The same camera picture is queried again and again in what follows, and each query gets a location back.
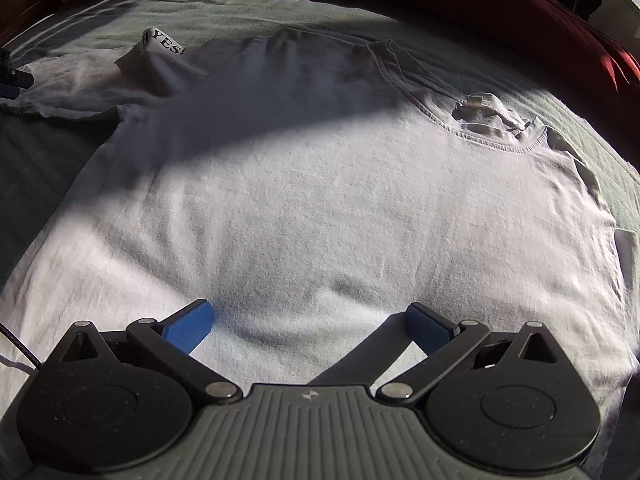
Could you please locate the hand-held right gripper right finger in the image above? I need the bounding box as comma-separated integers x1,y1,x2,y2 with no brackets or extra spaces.
375,302,570,406

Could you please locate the red duvet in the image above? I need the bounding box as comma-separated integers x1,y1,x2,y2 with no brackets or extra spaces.
50,0,640,111

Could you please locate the white printed t-shirt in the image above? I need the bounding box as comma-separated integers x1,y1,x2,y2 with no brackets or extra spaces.
0,26,632,441

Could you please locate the dark braided cable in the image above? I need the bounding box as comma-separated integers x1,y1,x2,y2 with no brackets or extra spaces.
0,324,43,375

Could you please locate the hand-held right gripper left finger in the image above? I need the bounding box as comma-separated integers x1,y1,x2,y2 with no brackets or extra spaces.
50,299,243,405

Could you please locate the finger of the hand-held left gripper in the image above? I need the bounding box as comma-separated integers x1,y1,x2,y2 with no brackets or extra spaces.
0,49,35,100

